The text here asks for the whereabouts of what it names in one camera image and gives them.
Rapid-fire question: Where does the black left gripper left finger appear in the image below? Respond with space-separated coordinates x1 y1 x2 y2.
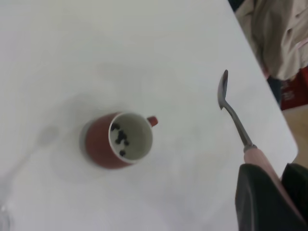
235 163 308 231

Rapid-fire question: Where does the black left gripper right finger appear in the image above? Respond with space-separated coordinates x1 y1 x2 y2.
281 163 308 220

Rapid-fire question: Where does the pink-handled metal spoon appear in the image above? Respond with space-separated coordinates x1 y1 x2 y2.
216 69 303 216

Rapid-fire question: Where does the small cluster of coffee beans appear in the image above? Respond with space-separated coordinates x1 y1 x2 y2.
111 123 131 156

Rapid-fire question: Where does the red ceramic mug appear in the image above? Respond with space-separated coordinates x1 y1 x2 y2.
80 112 159 170

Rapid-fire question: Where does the red printed box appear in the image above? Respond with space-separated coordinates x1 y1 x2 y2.
280 67 308 112

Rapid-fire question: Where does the dark blue cloth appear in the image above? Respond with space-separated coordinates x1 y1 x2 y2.
266 76 282 108

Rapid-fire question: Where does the beige cloth jacket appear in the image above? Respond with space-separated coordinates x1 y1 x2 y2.
233 0 308 82

